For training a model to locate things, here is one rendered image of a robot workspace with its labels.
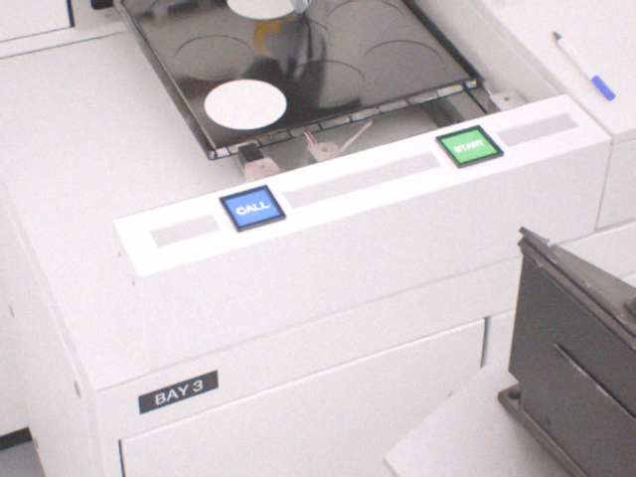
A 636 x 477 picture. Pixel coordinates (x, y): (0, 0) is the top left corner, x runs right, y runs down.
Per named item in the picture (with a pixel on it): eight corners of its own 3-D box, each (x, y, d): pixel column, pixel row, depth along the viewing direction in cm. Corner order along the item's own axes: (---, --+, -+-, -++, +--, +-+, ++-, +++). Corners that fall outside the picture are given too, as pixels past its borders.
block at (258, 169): (244, 182, 158) (243, 162, 156) (271, 174, 159) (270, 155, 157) (270, 223, 153) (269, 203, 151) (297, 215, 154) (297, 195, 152)
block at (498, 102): (486, 114, 168) (488, 94, 166) (510, 107, 169) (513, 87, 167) (519, 151, 162) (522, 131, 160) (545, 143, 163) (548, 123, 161)
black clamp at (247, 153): (238, 160, 161) (237, 143, 159) (254, 156, 161) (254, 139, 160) (248, 177, 158) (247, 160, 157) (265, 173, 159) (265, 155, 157)
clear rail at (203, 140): (110, 5, 185) (109, -5, 184) (120, 2, 185) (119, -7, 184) (209, 164, 159) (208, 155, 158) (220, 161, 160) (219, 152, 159)
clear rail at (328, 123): (205, 157, 160) (204, 148, 159) (482, 81, 171) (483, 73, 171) (209, 164, 159) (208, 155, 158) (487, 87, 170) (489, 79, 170)
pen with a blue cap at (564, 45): (551, 30, 165) (608, 94, 155) (558, 28, 165) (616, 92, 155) (550, 37, 165) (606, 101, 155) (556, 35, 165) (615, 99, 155)
